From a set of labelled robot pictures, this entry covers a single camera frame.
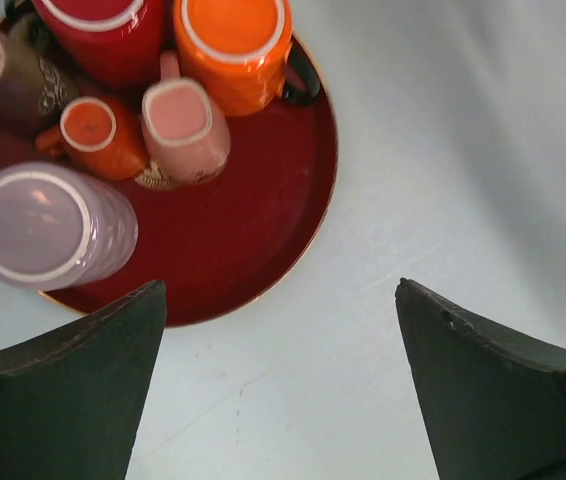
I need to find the large orange mug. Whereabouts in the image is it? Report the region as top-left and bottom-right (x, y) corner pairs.
(172, 0), (321, 117)

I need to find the round red tray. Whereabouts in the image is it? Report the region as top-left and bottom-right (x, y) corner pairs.
(49, 92), (338, 326)

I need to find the lilac ribbed mug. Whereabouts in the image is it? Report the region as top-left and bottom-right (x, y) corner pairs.
(0, 161), (138, 291)

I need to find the brown patterned mug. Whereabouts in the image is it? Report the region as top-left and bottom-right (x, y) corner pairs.
(0, 13), (79, 138)

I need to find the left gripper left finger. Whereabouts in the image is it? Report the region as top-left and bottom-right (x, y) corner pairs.
(0, 281), (167, 479)

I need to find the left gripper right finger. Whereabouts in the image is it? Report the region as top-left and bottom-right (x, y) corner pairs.
(395, 279), (566, 479)

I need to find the large red mug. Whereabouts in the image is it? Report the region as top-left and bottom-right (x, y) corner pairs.
(33, 0), (168, 90)

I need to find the small pink square mug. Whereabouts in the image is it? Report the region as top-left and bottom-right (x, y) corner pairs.
(141, 50), (231, 185)

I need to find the small orange cup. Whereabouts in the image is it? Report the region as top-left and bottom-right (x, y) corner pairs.
(34, 96), (150, 182)

